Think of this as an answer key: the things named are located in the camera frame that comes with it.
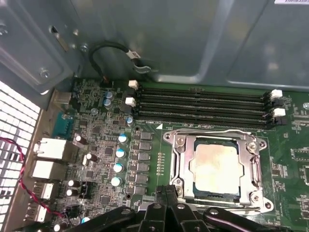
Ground green motherboard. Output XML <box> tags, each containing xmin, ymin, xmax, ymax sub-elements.
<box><xmin>47</xmin><ymin>77</ymin><xmax>309</xmax><ymax>232</ymax></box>

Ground teal rear port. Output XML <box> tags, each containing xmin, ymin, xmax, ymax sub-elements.
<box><xmin>51</xmin><ymin>113</ymin><xmax>74</xmax><ymax>136</ymax></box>

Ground red black twisted wire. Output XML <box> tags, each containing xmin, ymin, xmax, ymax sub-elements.
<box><xmin>0</xmin><ymin>136</ymin><xmax>70</xmax><ymax>219</ymax></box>

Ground thin wire locking lever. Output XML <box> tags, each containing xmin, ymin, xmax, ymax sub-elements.
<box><xmin>172</xmin><ymin>129</ymin><xmax>256</xmax><ymax>142</ymax></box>

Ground black open PC case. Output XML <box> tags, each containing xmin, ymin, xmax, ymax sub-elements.
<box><xmin>0</xmin><ymin>0</ymin><xmax>309</xmax><ymax>225</ymax></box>

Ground RAM slot white clips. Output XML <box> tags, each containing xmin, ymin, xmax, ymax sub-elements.
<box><xmin>127</xmin><ymin>80</ymin><xmax>283</xmax><ymax>100</ymax></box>
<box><xmin>125</xmin><ymin>97</ymin><xmax>285</xmax><ymax>119</ymax></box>

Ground metal socket cover frame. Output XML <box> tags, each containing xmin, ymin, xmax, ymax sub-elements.
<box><xmin>182</xmin><ymin>133</ymin><xmax>261</xmax><ymax>205</ymax></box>

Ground silver rear port block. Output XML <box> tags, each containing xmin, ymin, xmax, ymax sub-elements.
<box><xmin>33</xmin><ymin>137</ymin><xmax>80</xmax><ymax>160</ymax></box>
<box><xmin>32</xmin><ymin>181</ymin><xmax>55</xmax><ymax>199</ymax></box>
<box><xmin>27</xmin><ymin>204</ymin><xmax>48</xmax><ymax>222</ymax></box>
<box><xmin>30</xmin><ymin>159</ymin><xmax>70</xmax><ymax>180</ymax></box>

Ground black looped cable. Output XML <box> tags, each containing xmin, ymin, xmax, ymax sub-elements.
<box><xmin>88</xmin><ymin>41</ymin><xmax>152</xmax><ymax>84</ymax></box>

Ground white case sticker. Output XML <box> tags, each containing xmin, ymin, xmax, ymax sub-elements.
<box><xmin>275</xmin><ymin>0</ymin><xmax>309</xmax><ymax>5</ymax></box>

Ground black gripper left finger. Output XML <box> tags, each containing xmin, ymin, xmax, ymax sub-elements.
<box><xmin>83</xmin><ymin>185</ymin><xmax>168</xmax><ymax>232</ymax></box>

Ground CPU socket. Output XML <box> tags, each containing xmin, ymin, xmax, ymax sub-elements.
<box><xmin>163</xmin><ymin>128</ymin><xmax>275</xmax><ymax>213</ymax></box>

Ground silver square CPU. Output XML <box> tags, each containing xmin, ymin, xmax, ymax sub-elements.
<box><xmin>192</xmin><ymin>136</ymin><xmax>242</xmax><ymax>199</ymax></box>

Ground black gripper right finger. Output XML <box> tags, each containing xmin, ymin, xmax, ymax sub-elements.
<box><xmin>167</xmin><ymin>184</ymin><xmax>294</xmax><ymax>232</ymax></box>

